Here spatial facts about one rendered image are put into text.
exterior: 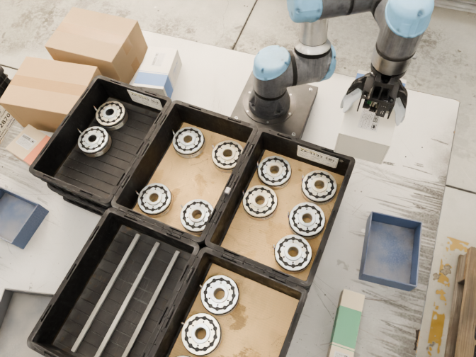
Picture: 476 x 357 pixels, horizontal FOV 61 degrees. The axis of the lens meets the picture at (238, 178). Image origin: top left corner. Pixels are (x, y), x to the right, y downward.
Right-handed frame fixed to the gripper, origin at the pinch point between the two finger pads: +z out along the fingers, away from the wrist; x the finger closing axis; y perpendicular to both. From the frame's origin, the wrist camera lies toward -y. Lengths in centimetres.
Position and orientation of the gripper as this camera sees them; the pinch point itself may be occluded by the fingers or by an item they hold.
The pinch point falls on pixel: (371, 112)
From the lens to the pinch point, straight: 106.0
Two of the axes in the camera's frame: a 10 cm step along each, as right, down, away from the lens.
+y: -3.5, 8.6, -3.8
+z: 0.8, 4.3, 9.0
